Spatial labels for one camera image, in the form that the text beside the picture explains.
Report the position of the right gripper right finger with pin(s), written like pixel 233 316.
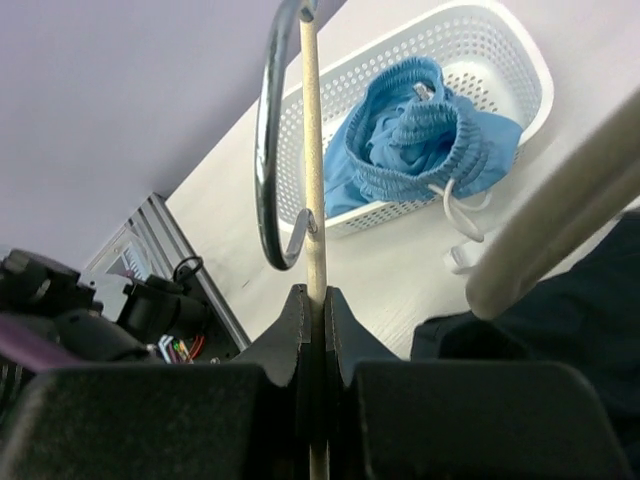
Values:
pixel 459 419

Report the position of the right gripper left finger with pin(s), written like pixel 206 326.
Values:
pixel 243 419

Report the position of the light blue shorts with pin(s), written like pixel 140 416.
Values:
pixel 412 139

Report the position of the beige wooden hanger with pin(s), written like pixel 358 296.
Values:
pixel 588 189

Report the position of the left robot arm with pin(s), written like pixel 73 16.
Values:
pixel 53 316

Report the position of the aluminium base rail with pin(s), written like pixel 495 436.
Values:
pixel 150 243

